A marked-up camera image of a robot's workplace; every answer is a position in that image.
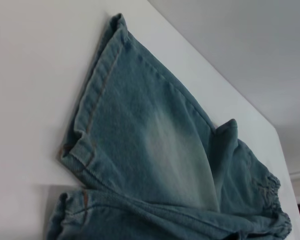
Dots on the blue denim shorts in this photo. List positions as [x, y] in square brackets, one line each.
[150, 150]

